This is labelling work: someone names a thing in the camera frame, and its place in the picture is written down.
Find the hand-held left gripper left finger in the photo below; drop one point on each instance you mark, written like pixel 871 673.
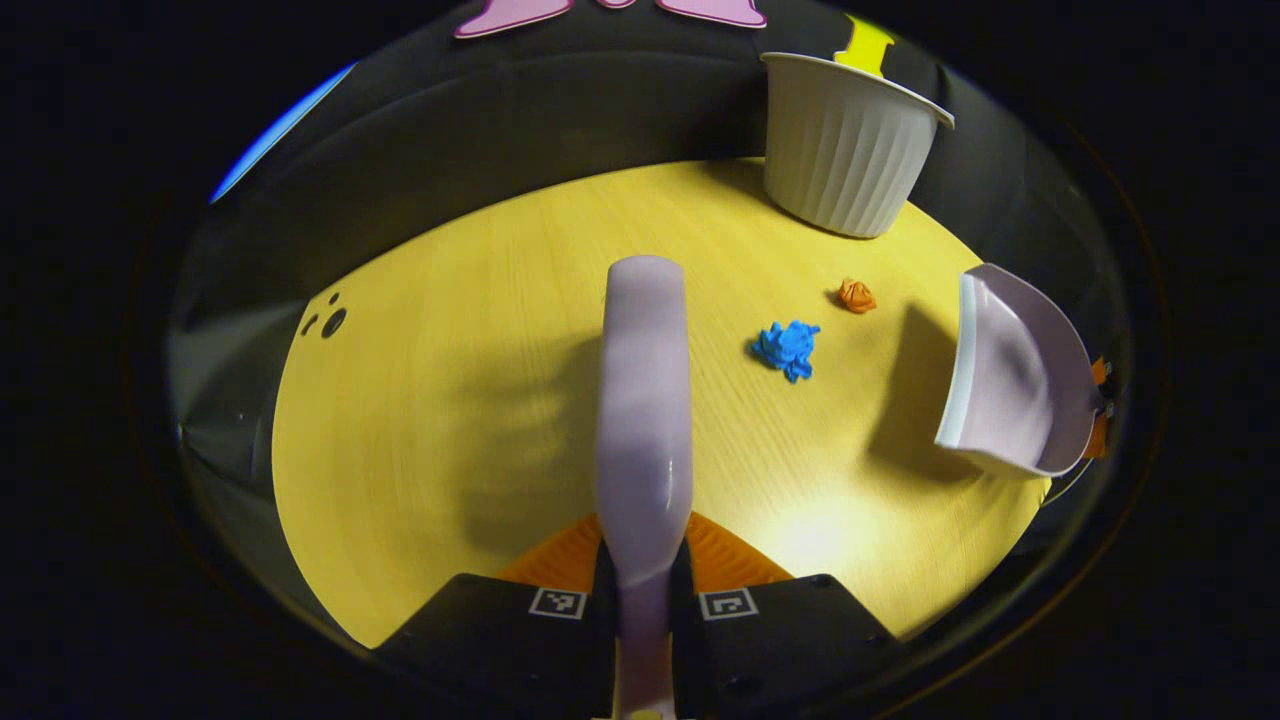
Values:
pixel 500 640

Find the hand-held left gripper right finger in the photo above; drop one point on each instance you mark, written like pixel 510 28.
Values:
pixel 790 640

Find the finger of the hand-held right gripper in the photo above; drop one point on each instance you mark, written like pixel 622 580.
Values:
pixel 1101 372
pixel 1098 435

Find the pink dustpan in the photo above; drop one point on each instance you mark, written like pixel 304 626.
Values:
pixel 1010 390

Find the orange paper scrap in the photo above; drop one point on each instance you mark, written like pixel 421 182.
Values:
pixel 857 296

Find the blue paper scrap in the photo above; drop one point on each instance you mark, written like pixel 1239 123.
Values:
pixel 787 348

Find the white ribbed garbage bin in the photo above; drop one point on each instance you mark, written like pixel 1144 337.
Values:
pixel 845 160

